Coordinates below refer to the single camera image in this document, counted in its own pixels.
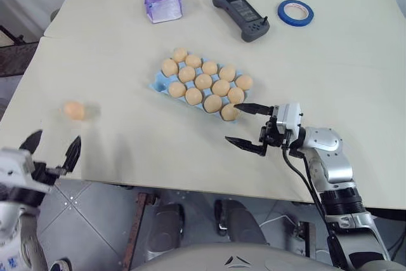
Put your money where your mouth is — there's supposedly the white floor cable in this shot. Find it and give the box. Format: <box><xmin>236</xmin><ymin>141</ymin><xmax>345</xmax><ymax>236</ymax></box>
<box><xmin>259</xmin><ymin>213</ymin><xmax>298</xmax><ymax>228</ymax></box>

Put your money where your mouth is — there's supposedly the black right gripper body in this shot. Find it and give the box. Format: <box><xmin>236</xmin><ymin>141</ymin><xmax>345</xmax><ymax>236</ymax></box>
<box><xmin>259</xmin><ymin>105</ymin><xmax>289</xmax><ymax>149</ymax></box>

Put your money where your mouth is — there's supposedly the dark metal shelf frame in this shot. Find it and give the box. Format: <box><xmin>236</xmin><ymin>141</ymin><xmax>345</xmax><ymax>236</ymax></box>
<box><xmin>0</xmin><ymin>24</ymin><xmax>39</xmax><ymax>79</ymax></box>

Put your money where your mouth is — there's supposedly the blue egg carton tray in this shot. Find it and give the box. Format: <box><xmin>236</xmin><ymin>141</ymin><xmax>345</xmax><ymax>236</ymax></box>
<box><xmin>148</xmin><ymin>50</ymin><xmax>252</xmax><ymax>124</ymax></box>

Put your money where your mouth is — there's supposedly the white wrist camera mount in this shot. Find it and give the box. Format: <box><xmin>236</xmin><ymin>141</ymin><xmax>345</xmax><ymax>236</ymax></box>
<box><xmin>273</xmin><ymin>102</ymin><xmax>303</xmax><ymax>141</ymax></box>
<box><xmin>0</xmin><ymin>146</ymin><xmax>36</xmax><ymax>191</ymax></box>

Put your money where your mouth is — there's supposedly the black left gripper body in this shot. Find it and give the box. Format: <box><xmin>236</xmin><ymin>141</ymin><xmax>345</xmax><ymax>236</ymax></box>
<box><xmin>30</xmin><ymin>159</ymin><xmax>65</xmax><ymax>194</ymax></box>

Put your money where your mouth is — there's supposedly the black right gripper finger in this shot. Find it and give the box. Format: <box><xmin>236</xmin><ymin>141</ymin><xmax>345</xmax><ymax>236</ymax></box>
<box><xmin>233</xmin><ymin>102</ymin><xmax>273</xmax><ymax>116</ymax></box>
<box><xmin>225</xmin><ymin>136</ymin><xmax>267</xmax><ymax>157</ymax></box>

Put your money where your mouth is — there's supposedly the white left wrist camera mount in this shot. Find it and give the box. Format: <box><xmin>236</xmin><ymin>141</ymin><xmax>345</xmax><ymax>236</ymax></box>
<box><xmin>0</xmin><ymin>146</ymin><xmax>36</xmax><ymax>191</ymax></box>

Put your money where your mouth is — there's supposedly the grey handheld remote controller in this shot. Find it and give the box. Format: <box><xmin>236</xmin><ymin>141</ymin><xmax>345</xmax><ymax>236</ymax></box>
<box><xmin>211</xmin><ymin>0</ymin><xmax>272</xmax><ymax>44</ymax></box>

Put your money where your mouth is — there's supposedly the dark rounded robot foot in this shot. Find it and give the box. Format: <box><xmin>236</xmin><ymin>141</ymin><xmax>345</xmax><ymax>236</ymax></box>
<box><xmin>214</xmin><ymin>199</ymin><xmax>268</xmax><ymax>246</ymax></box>
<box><xmin>146</xmin><ymin>203</ymin><xmax>185</xmax><ymax>263</ymax></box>

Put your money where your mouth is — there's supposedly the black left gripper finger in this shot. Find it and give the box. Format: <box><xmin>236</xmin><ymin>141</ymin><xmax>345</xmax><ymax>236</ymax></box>
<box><xmin>18</xmin><ymin>129</ymin><xmax>44</xmax><ymax>155</ymax></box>
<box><xmin>56</xmin><ymin>135</ymin><xmax>82</xmax><ymax>176</ymax></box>

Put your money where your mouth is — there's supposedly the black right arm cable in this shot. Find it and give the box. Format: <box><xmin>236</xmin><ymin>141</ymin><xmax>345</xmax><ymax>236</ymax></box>
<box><xmin>280</xmin><ymin>145</ymin><xmax>350</xmax><ymax>270</ymax></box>

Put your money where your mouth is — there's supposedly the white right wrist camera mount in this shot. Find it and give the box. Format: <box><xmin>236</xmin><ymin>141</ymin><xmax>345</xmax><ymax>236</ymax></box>
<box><xmin>273</xmin><ymin>102</ymin><xmax>303</xmax><ymax>141</ymax></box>

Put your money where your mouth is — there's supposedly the rusty metal table leg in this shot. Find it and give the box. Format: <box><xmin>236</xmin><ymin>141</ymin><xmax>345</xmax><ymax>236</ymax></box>
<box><xmin>124</xmin><ymin>191</ymin><xmax>149</xmax><ymax>271</ymax></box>

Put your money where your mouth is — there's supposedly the grey robot torso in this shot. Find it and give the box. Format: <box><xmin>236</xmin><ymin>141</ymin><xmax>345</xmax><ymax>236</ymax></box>
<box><xmin>131</xmin><ymin>241</ymin><xmax>339</xmax><ymax>271</ymax></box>

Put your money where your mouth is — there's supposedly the brown egg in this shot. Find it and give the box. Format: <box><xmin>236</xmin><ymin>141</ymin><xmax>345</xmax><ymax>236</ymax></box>
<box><xmin>185</xmin><ymin>88</ymin><xmax>203</xmax><ymax>106</ymax></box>
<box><xmin>168</xmin><ymin>81</ymin><xmax>187</xmax><ymax>98</ymax></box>
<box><xmin>211</xmin><ymin>79</ymin><xmax>231</xmax><ymax>97</ymax></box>
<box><xmin>235</xmin><ymin>74</ymin><xmax>254</xmax><ymax>91</ymax></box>
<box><xmin>218</xmin><ymin>65</ymin><xmax>237</xmax><ymax>83</ymax></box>
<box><xmin>161</xmin><ymin>58</ymin><xmax>180</xmax><ymax>77</ymax></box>
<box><xmin>221</xmin><ymin>103</ymin><xmax>241</xmax><ymax>122</ymax></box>
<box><xmin>194</xmin><ymin>73</ymin><xmax>213</xmax><ymax>91</ymax></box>
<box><xmin>202</xmin><ymin>60</ymin><xmax>219</xmax><ymax>76</ymax></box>
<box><xmin>63</xmin><ymin>101</ymin><xmax>86</xmax><ymax>121</ymax></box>
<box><xmin>227</xmin><ymin>87</ymin><xmax>246</xmax><ymax>105</ymax></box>
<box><xmin>178</xmin><ymin>65</ymin><xmax>197</xmax><ymax>84</ymax></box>
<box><xmin>172</xmin><ymin>47</ymin><xmax>188</xmax><ymax>63</ymax></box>
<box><xmin>203</xmin><ymin>94</ymin><xmax>223</xmax><ymax>114</ymax></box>
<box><xmin>185</xmin><ymin>54</ymin><xmax>202</xmax><ymax>69</ymax></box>

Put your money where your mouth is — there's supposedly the blue tape roll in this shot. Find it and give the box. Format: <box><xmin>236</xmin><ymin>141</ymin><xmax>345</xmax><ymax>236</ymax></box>
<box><xmin>277</xmin><ymin>0</ymin><xmax>315</xmax><ymax>27</ymax></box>

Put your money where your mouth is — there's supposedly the blue white shoe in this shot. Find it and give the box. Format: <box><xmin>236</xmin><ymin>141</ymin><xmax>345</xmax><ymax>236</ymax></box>
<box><xmin>49</xmin><ymin>259</ymin><xmax>73</xmax><ymax>271</ymax></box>

